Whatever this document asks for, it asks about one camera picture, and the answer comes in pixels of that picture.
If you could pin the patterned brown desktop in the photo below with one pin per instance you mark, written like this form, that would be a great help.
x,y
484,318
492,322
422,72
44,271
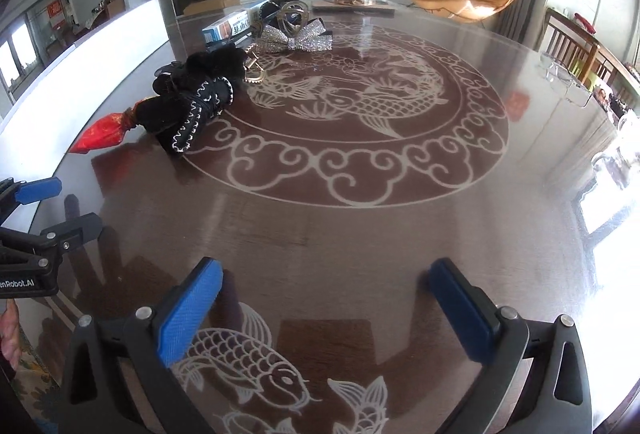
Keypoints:
x,y
350,224

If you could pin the black cloth pouch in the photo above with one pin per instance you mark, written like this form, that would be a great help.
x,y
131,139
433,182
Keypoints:
x,y
190,113

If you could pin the person's left hand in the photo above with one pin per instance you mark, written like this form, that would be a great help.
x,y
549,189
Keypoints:
x,y
10,334

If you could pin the black furry hair claw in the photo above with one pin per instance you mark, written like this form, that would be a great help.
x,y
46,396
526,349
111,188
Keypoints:
x,y
210,63

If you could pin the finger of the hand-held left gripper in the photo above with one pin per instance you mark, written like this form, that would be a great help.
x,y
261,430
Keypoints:
x,y
75,226
37,191

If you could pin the clear safety glasses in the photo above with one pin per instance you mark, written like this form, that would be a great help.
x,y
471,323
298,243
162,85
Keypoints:
x,y
565,81

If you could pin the clear glass jug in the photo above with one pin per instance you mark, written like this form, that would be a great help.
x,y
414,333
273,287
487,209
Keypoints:
x,y
620,153

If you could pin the blue and white box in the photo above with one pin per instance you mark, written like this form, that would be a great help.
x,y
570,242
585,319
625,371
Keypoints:
x,y
235,24

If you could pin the cardboard box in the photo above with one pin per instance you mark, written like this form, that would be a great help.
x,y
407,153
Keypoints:
x,y
210,3

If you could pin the white board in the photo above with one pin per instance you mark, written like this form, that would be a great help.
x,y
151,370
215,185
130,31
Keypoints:
x,y
75,78

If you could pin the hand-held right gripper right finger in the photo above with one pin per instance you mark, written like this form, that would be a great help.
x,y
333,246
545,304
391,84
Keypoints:
x,y
462,314

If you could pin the wooden dining chair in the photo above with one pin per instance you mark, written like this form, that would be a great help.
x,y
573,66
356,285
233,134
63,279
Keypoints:
x,y
570,43

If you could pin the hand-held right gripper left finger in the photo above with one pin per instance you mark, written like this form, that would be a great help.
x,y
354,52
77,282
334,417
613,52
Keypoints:
x,y
190,314

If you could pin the red foil wrapped candy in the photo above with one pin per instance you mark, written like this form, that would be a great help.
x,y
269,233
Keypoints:
x,y
100,134

